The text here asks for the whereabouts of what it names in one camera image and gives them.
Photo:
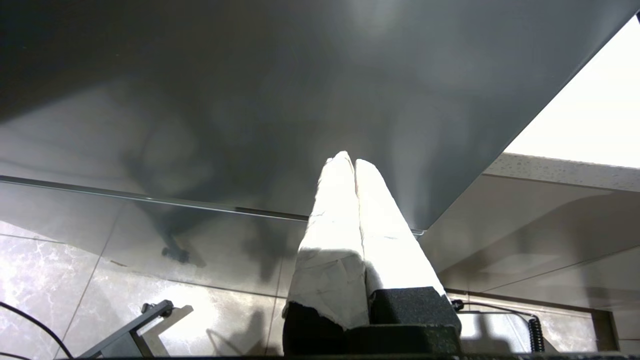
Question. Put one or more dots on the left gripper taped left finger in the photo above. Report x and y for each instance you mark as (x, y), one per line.
(330, 260)

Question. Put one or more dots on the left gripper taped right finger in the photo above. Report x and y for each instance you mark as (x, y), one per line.
(395, 250)

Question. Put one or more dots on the grey glossy lower door panel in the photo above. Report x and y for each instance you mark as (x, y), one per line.
(225, 240)

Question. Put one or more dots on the beige base cabinet front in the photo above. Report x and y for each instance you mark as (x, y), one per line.
(525, 230)

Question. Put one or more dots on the grey glossy cabinet door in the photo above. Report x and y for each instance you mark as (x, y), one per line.
(250, 100)

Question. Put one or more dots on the tall beige cabinet side panel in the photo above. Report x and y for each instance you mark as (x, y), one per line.
(590, 110)

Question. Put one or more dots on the grey metal base bracket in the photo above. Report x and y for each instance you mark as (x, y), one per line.
(125, 340)

